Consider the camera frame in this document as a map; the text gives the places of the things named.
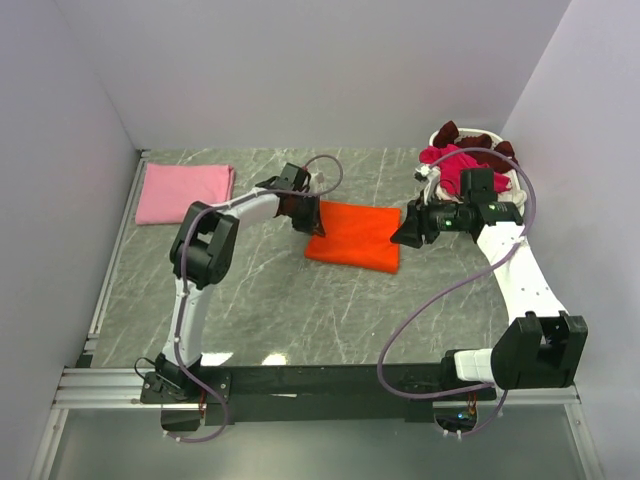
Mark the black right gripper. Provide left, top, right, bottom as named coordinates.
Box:
left=390, top=189, right=469, bottom=249

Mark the orange t shirt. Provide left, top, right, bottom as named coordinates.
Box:
left=304, top=201, right=402, bottom=274

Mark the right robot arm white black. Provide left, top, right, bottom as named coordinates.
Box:
left=391, top=165, right=588, bottom=399

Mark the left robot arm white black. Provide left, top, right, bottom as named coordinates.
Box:
left=153, top=163, right=325, bottom=402

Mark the magenta t shirt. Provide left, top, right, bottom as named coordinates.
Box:
left=419, top=145, right=511, bottom=196

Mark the dark red t shirt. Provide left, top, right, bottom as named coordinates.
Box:
left=429, top=121, right=518, bottom=174

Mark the white laundry basket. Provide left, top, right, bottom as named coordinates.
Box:
left=420, top=121, right=527, bottom=213

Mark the folded pink t shirt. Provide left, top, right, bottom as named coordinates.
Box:
left=135, top=163, right=235, bottom=225

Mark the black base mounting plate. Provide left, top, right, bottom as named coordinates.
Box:
left=140, top=362, right=497, bottom=432

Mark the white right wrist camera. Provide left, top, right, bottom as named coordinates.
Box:
left=414, top=164, right=441, bottom=205

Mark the aluminium frame rail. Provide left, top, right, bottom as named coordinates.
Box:
left=53, top=368, right=581, bottom=410

